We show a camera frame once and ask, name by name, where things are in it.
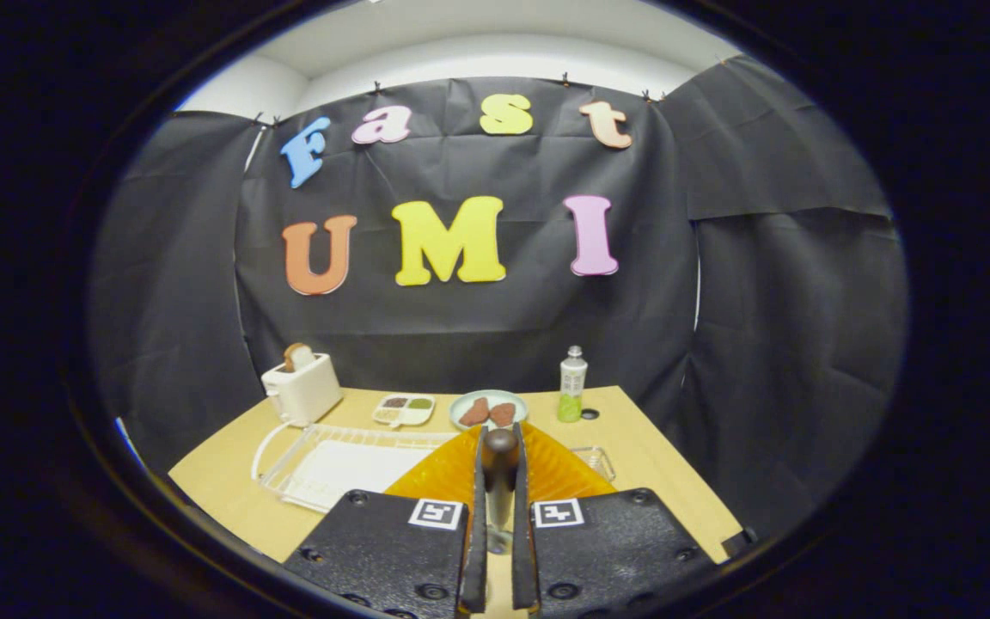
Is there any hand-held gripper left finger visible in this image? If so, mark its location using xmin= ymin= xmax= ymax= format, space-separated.
xmin=283 ymin=423 xmax=489 ymax=618

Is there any silver wire basket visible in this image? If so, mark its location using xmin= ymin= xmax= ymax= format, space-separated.
xmin=571 ymin=445 xmax=616 ymax=482

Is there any black backdrop cloth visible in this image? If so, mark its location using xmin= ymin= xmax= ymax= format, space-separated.
xmin=87 ymin=56 xmax=908 ymax=542

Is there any wooden handled spoon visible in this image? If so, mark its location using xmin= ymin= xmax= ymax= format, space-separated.
xmin=481 ymin=427 xmax=520 ymax=555

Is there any white wire dish rack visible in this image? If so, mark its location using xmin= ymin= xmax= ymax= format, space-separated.
xmin=252 ymin=421 xmax=461 ymax=514

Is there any white toaster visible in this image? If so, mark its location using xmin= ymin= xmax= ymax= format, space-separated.
xmin=260 ymin=351 xmax=344 ymax=427

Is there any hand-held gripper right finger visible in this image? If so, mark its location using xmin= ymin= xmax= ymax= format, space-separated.
xmin=510 ymin=421 xmax=715 ymax=616

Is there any green and white bottle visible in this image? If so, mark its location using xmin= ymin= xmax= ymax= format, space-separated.
xmin=557 ymin=346 xmax=589 ymax=424

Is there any white sectioned dish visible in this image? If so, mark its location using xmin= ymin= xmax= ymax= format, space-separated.
xmin=372 ymin=393 xmax=437 ymax=428

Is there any small pale green dish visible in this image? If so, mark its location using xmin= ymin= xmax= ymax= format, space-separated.
xmin=449 ymin=389 xmax=529 ymax=432

